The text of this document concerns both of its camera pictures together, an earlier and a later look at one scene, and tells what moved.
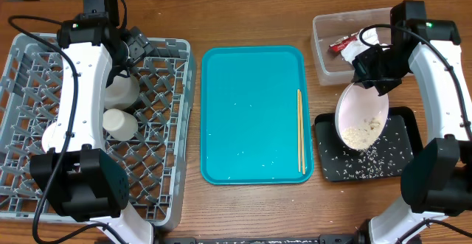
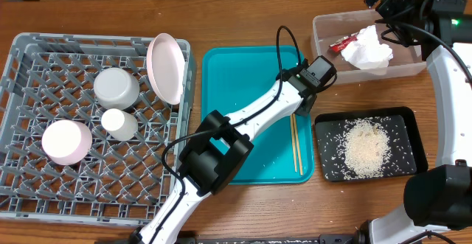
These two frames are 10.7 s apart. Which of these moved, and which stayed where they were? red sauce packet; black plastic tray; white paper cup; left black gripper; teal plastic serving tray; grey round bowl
Moved: left black gripper
Stayed: grey round bowl; white paper cup; teal plastic serving tray; red sauce packet; black plastic tray
